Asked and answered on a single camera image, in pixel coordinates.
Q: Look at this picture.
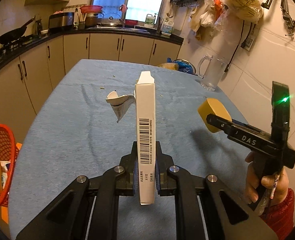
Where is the black rice cooker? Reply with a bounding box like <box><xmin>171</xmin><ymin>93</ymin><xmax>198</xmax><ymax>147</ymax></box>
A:
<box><xmin>48</xmin><ymin>12</ymin><xmax>74</xmax><ymax>29</ymax></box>

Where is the black power plug cable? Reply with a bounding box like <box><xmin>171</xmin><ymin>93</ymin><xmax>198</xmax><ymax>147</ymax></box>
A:
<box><xmin>223</xmin><ymin>19</ymin><xmax>246</xmax><ymax>73</ymax></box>

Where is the black frying pan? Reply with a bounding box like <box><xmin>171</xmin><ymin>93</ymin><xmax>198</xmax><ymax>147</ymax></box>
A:
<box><xmin>0</xmin><ymin>17</ymin><xmax>35</xmax><ymax>45</ymax></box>

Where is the red sleeve forearm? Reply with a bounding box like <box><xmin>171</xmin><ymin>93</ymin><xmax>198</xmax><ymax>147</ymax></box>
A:
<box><xmin>260</xmin><ymin>188</ymin><xmax>295</xmax><ymax>239</ymax></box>

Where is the red plastic basket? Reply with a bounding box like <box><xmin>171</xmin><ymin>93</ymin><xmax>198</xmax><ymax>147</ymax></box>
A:
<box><xmin>0</xmin><ymin>124</ymin><xmax>19</xmax><ymax>207</ymax></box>

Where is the clear glass mug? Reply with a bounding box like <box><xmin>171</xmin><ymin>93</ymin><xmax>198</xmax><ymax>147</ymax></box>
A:
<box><xmin>198</xmin><ymin>55</ymin><xmax>227</xmax><ymax>92</ymax></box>

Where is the green detergent bottle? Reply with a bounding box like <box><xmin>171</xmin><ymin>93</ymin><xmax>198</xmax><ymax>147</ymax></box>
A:
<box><xmin>144</xmin><ymin>14</ymin><xmax>155</xmax><ymax>28</ymax></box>

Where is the hanging bag of bread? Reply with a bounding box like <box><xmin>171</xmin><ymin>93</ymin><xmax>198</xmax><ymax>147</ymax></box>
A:
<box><xmin>204</xmin><ymin>0</ymin><xmax>265</xmax><ymax>28</ymax></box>

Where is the red basin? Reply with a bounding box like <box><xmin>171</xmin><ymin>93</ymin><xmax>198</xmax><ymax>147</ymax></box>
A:
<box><xmin>80</xmin><ymin>5</ymin><xmax>103</xmax><ymax>14</ymax></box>

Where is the person right hand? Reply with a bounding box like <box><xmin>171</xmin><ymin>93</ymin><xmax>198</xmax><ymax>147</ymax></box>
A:
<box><xmin>244</xmin><ymin>151</ymin><xmax>289</xmax><ymax>206</ymax></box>

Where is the long white cardboard box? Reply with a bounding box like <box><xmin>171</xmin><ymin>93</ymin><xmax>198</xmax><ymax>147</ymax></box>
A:
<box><xmin>135</xmin><ymin>71</ymin><xmax>156</xmax><ymax>205</ymax></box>

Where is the blue plastic bag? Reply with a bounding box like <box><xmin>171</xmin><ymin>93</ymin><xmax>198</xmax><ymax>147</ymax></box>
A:
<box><xmin>166</xmin><ymin>57</ymin><xmax>196</xmax><ymax>75</ymax></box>

